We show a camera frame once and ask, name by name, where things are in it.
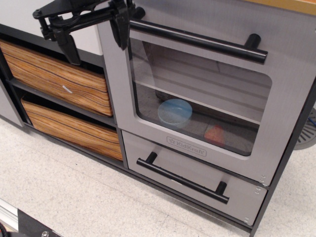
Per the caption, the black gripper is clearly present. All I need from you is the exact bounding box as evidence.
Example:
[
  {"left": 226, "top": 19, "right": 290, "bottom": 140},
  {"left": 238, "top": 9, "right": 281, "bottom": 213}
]
[{"left": 33, "top": 0, "right": 136, "bottom": 65}]

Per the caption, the grey toy oven door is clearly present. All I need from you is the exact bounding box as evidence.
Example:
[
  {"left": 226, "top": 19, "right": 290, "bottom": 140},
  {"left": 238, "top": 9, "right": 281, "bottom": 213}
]
[{"left": 97, "top": 0, "right": 316, "bottom": 186}]

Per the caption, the black oven door handle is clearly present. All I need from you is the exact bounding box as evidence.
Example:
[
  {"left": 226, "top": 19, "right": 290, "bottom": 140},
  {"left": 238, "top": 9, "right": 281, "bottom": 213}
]
[{"left": 130, "top": 7, "right": 268, "bottom": 65}]

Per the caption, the upper wood pattern bin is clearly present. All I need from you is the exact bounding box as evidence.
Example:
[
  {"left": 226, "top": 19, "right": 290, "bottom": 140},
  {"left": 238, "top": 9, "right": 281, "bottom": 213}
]
[{"left": 0, "top": 40, "right": 113, "bottom": 117}]

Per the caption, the wood pattern bin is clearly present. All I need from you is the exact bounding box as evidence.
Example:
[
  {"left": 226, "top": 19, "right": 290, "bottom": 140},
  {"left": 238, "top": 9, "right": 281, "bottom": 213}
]
[
  {"left": 0, "top": 40, "right": 113, "bottom": 117},
  {"left": 21, "top": 93, "right": 123, "bottom": 161}
]

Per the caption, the lower wood pattern bin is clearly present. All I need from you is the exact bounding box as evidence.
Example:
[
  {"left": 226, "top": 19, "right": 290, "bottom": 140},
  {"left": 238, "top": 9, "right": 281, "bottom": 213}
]
[{"left": 21, "top": 93, "right": 123, "bottom": 161}]

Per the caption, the blue bowl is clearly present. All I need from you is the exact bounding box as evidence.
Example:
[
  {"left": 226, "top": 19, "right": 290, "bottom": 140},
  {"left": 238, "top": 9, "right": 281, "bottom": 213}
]
[{"left": 158, "top": 99, "right": 193, "bottom": 129}]

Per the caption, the toy kitchen cabinet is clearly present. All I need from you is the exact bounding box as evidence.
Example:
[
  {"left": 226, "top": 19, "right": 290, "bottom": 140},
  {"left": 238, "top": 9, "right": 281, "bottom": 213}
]
[{"left": 0, "top": 0, "right": 316, "bottom": 236}]

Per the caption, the red toy strawberry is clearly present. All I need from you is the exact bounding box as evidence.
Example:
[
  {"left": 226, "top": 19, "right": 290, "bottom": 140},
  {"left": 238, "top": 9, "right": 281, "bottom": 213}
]
[{"left": 204, "top": 125, "right": 225, "bottom": 147}]

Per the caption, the grey lower drawer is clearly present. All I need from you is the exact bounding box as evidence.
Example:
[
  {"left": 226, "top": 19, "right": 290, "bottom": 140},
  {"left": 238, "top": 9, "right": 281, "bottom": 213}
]
[{"left": 122, "top": 131, "right": 267, "bottom": 226}]

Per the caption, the grey round base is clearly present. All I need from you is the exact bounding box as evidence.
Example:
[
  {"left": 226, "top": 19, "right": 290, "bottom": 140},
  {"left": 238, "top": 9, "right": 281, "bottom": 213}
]
[{"left": 294, "top": 108, "right": 316, "bottom": 150}]

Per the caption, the aluminium rail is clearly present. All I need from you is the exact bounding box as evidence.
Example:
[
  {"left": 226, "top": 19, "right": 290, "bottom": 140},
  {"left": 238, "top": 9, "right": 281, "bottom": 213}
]
[{"left": 0, "top": 198, "right": 19, "bottom": 232}]

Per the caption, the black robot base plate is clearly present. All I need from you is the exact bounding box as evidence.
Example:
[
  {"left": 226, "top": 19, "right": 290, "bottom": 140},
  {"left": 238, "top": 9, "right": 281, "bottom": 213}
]
[{"left": 17, "top": 209, "right": 61, "bottom": 237}]

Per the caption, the black drawer handle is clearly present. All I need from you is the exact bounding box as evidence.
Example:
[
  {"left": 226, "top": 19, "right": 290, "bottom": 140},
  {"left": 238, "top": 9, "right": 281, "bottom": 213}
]
[{"left": 136, "top": 152, "right": 230, "bottom": 204}]

